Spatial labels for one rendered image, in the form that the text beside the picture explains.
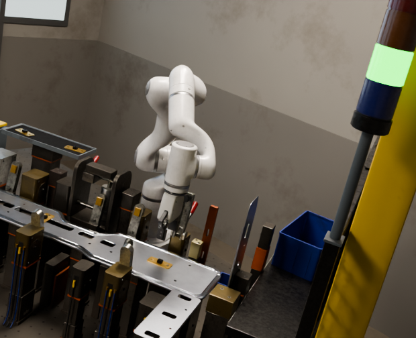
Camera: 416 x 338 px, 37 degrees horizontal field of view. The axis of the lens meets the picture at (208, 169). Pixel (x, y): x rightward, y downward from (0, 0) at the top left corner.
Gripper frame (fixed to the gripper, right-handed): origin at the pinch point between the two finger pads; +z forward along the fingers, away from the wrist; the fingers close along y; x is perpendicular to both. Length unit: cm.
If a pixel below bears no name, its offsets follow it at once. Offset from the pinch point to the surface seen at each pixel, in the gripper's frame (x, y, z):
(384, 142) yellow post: 59, 53, -62
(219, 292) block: 25.7, 14.2, 6.2
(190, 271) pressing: 10.5, -1.9, 12.1
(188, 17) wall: -110, -269, -40
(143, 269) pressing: -2.8, 7.7, 12.0
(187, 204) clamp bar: 0.2, -15.6, -5.3
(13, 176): -70, -13, 6
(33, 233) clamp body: -38.5, 19.2, 7.3
